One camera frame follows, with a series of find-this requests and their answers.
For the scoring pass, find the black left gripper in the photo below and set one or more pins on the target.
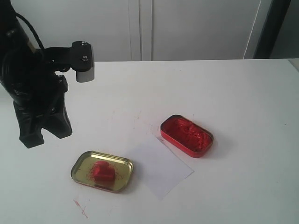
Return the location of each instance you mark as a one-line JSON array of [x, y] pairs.
[[38, 93]]

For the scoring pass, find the red stamp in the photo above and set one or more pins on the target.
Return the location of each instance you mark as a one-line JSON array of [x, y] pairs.
[[103, 172]]

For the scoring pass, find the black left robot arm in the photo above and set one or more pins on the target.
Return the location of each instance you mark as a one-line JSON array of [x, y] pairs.
[[12, 36]]

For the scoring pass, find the red ink paste tin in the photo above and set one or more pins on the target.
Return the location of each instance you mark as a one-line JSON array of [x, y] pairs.
[[187, 136]]

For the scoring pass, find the gold tin lid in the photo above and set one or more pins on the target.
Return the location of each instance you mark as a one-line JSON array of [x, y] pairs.
[[81, 172]]

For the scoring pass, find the white paper sheet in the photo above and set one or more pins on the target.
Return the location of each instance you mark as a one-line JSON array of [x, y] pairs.
[[157, 166]]

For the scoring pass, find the grey cabinet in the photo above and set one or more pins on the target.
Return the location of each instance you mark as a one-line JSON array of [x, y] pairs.
[[150, 30]]

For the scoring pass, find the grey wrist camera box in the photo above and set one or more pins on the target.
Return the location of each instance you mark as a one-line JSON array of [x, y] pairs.
[[82, 61]]

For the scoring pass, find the dark vertical post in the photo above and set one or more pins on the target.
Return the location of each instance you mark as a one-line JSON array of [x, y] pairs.
[[271, 28]]

